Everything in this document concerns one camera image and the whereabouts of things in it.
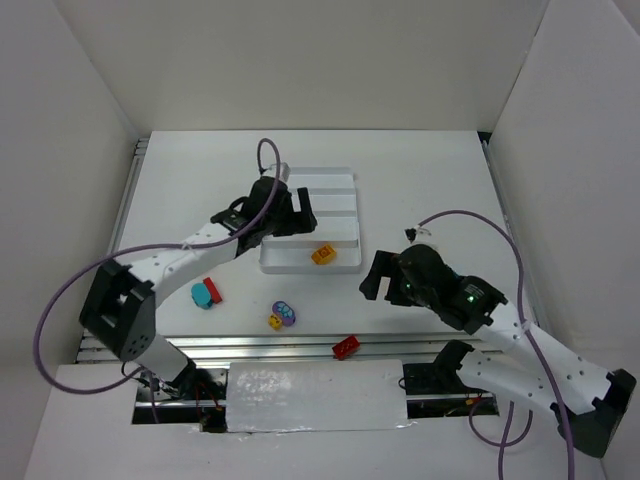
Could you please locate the red curved lego brick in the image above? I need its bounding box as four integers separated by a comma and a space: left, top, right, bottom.
332, 335, 361, 361

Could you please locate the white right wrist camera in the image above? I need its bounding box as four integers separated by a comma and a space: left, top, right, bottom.
404, 226, 432, 244

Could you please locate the silver foil cover plate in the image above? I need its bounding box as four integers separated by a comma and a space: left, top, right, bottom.
226, 359, 409, 433

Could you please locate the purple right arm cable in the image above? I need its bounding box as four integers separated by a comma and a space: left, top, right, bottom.
418, 209, 576, 480

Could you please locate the red cloud lego brick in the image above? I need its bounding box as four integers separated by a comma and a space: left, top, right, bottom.
203, 277, 223, 304

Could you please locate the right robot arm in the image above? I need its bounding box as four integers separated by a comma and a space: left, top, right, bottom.
359, 244, 636, 458

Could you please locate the white divided sorting tray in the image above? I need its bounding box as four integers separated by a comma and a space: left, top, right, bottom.
259, 167, 362, 275

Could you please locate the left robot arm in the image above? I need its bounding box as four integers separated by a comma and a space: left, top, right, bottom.
80, 175, 317, 396

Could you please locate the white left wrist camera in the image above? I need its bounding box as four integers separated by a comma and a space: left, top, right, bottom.
266, 162, 291, 184

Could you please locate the small yellow lego cube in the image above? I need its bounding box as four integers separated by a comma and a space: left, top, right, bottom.
268, 315, 283, 330

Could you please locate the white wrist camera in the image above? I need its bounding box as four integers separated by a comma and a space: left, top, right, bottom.
266, 162, 291, 184
404, 226, 432, 244

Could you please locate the purple flower lego brick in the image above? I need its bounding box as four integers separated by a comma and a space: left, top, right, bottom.
272, 300, 296, 327

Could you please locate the teal rounded lego brick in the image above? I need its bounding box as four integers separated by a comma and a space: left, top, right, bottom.
191, 282, 214, 310

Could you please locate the yellow rounded lego brick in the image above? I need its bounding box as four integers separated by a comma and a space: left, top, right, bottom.
311, 244, 337, 265

